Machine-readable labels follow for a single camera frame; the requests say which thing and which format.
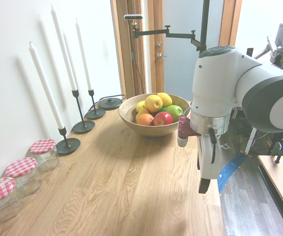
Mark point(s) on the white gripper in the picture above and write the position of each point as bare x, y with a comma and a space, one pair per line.
205, 159

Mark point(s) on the yellow apple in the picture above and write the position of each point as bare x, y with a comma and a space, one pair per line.
153, 103

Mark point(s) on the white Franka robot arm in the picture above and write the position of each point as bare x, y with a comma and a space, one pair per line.
215, 81

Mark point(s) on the small yellow pear with stem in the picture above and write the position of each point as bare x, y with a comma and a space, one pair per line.
142, 112

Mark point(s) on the blue tape strip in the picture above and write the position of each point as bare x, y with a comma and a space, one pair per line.
230, 172

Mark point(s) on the wooden desk white legs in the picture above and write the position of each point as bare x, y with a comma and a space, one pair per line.
250, 141

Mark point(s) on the round wooden fruit bowl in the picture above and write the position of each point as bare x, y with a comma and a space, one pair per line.
153, 130

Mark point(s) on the light wooden side table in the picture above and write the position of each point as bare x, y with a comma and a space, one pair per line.
279, 177

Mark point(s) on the red apple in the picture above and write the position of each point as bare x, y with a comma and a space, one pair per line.
163, 119

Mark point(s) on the green apple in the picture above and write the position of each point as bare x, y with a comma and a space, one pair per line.
174, 112

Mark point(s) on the black table clamp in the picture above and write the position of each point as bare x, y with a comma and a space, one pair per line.
277, 152

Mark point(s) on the green lime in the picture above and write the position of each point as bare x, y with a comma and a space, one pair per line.
163, 109

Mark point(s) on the orange fruit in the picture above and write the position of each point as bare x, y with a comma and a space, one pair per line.
145, 120

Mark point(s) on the yellow lemon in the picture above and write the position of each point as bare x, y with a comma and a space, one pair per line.
166, 98

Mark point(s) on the small yellow fruit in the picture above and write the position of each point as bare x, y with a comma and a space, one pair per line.
140, 105

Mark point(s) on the black round kettle base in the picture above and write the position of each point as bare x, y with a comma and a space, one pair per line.
110, 103

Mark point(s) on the black candle holder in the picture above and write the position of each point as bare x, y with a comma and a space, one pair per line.
67, 146
96, 113
83, 126

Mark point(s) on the silver door lever lock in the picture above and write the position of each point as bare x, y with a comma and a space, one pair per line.
160, 55

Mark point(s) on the silver deadbolt knob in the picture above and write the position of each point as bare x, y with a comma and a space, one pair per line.
159, 43

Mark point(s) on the glass jar red checked lid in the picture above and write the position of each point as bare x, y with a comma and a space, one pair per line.
1, 196
44, 153
23, 174

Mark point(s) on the black vertical stand pole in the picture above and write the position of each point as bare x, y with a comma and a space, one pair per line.
205, 22

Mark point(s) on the white taper candle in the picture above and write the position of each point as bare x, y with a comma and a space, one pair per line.
47, 86
64, 49
83, 56

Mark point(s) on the red and white wrist camera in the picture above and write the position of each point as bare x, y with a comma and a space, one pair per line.
183, 130

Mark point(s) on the dark wall socket plate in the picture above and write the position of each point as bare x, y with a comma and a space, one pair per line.
249, 51

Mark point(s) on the wooden door frame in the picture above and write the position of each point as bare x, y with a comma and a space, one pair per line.
125, 49

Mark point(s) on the grey stereo camera bar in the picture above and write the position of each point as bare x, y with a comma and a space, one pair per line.
133, 17

